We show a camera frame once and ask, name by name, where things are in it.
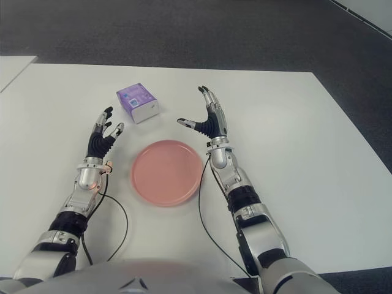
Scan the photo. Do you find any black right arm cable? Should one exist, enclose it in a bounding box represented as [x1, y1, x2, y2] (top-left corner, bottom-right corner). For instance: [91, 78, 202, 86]
[197, 154, 257, 278]

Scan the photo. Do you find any purple tissue paper pack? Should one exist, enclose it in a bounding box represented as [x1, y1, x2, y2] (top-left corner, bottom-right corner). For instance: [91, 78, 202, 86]
[115, 82, 159, 125]

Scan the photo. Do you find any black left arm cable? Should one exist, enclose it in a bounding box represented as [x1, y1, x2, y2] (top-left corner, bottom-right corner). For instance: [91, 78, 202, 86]
[81, 174, 129, 266]

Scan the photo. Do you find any pink round plate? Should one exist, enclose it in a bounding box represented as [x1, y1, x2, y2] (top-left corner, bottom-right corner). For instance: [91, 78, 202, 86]
[130, 139, 204, 208]

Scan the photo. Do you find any robot left hand black silver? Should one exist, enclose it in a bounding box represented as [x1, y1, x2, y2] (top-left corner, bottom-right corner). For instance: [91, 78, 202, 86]
[85, 106, 126, 162]

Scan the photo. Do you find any robot right hand black silver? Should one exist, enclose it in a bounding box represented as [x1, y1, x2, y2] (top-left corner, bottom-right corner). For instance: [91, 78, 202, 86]
[176, 85, 229, 140]

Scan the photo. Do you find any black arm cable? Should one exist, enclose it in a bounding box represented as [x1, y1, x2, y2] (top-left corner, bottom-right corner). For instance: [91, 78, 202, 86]
[81, 174, 129, 266]
[197, 154, 257, 278]

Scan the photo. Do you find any silver robot torso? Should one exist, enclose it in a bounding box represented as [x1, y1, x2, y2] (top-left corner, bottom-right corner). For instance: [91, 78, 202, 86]
[0, 258, 264, 294]

